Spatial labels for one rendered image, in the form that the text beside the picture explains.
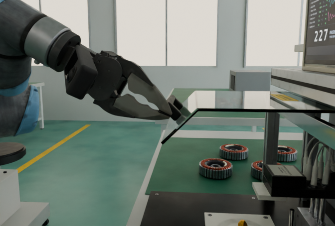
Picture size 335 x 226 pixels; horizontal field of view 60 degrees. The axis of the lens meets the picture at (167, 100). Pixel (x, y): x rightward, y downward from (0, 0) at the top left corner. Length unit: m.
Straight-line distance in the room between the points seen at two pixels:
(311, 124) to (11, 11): 0.52
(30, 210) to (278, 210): 0.63
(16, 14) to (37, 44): 0.06
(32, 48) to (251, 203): 0.62
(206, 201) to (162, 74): 4.36
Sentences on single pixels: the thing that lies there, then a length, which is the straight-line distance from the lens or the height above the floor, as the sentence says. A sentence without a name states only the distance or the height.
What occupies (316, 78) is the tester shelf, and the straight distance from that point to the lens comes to 0.55.
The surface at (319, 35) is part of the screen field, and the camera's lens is 0.62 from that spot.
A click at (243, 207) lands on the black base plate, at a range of 0.80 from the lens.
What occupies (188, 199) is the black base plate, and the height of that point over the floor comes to 0.77.
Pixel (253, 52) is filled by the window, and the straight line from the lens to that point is 5.15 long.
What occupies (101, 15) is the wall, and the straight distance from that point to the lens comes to 5.33.
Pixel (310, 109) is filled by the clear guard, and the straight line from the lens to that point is 0.48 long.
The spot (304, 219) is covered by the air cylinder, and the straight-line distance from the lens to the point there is 0.69.
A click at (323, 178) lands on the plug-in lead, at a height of 0.91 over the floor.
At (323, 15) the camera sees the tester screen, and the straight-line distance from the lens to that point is 0.62.
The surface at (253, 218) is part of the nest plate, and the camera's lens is 0.73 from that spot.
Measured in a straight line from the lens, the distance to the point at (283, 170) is 0.63.
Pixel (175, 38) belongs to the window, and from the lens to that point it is 5.06.
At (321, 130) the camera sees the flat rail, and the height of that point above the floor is 1.03.
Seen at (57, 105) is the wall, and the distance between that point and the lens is 5.67.
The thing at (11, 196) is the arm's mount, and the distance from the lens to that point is 0.86.
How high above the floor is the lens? 1.14
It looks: 8 degrees down
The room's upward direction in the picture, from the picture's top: straight up
